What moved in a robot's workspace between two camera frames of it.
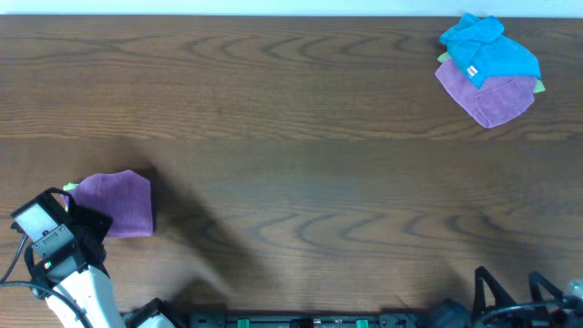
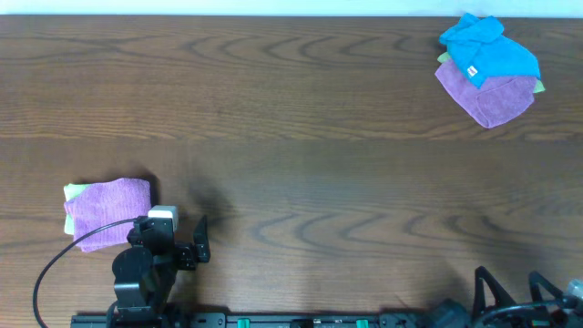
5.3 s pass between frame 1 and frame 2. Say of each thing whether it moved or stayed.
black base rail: stayed
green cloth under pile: stayed
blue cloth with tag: stayed
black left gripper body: moved
